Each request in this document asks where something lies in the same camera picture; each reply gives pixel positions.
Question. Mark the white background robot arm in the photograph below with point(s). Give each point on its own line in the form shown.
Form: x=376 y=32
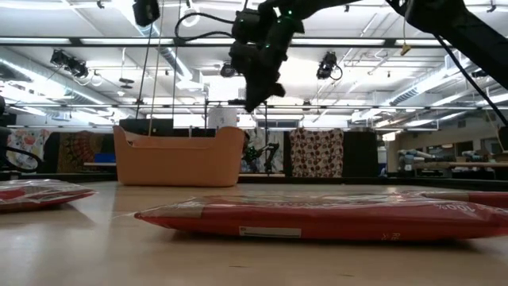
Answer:
x=412 y=155

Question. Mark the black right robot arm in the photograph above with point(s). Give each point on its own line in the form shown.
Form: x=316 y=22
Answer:
x=456 y=24

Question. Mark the black background robot arm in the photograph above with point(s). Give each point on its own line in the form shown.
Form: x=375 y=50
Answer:
x=272 y=157

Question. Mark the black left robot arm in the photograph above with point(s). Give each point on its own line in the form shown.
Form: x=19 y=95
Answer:
x=3 y=147

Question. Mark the red popcorn bag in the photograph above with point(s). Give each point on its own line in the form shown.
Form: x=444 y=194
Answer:
x=329 y=220
x=39 y=192
x=472 y=197

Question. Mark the white cylinder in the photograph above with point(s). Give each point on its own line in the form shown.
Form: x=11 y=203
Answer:
x=222 y=118

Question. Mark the light patterned cloth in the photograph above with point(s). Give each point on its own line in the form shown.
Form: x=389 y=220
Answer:
x=258 y=137

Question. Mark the brown circle patterned cloth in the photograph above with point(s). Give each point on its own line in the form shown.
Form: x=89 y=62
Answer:
x=316 y=153

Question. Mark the black divider panel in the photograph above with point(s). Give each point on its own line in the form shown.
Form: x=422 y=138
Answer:
x=359 y=154

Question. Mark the orange plastic basket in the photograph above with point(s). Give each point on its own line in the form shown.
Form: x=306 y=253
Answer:
x=178 y=163

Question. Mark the yellow hanging tag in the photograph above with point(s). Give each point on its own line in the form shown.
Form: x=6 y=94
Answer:
x=405 y=49

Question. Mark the blue item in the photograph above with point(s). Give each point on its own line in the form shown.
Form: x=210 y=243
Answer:
x=105 y=158

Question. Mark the dark patterned cloth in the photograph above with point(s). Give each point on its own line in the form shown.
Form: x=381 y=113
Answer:
x=79 y=151

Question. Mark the wooden workbench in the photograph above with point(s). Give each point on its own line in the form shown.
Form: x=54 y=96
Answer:
x=460 y=164

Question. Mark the floral patterned cloth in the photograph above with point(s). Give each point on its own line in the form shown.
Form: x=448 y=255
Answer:
x=28 y=145

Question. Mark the black hanging camera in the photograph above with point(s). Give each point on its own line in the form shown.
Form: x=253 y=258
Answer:
x=227 y=70
x=327 y=65
x=69 y=63

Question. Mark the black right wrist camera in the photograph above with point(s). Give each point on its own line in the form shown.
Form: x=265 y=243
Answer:
x=246 y=25

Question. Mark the black overhead camera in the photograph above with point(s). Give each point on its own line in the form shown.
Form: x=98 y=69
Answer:
x=146 y=12

